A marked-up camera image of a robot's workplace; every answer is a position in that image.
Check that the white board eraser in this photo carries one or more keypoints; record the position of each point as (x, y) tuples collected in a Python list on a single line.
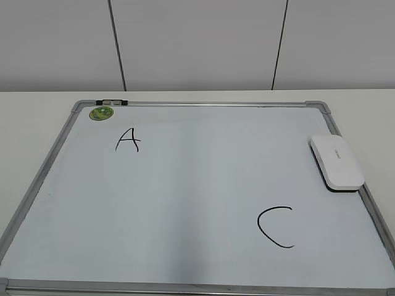
[(337, 162)]

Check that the round green magnet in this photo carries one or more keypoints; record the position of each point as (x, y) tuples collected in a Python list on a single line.
[(101, 113)]

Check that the white board with grey frame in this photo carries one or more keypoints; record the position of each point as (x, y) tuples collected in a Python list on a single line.
[(171, 198)]

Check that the black and grey frame clip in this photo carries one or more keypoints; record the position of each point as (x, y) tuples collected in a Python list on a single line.
[(112, 102)]

